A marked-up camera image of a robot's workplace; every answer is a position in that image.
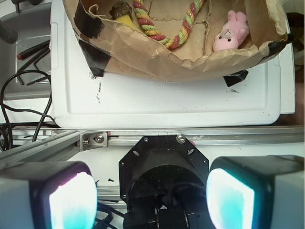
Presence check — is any gripper left finger with pad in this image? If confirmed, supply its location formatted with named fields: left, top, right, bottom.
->
left=0, top=161, right=97, bottom=229

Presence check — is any gripper right finger with pad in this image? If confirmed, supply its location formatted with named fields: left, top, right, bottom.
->
left=206, top=155, right=305, bottom=229

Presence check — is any yellow sponge with dark scourer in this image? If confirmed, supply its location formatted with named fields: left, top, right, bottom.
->
left=109, top=0, right=137, bottom=30

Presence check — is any black allen key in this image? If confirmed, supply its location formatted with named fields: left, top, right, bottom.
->
left=17, top=46, right=50, bottom=85

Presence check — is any grey tool tray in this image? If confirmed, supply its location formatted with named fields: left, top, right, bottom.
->
left=0, top=8, right=51, bottom=100

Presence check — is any brown paper bag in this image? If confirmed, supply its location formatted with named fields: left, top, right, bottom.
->
left=63, top=0, right=293, bottom=81

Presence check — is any pink plush bunny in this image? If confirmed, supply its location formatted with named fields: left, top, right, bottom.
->
left=213, top=10, right=249, bottom=52

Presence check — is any aluminium extrusion frame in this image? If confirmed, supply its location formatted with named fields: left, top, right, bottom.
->
left=0, top=126, right=305, bottom=208

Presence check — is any black cable on left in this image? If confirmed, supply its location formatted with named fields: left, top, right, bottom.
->
left=0, top=71, right=55, bottom=152

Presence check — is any red-handled screwdriver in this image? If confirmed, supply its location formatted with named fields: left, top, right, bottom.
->
left=16, top=40, right=50, bottom=60

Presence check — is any multicolour twisted rope toy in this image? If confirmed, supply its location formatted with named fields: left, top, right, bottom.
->
left=133, top=0, right=210, bottom=50

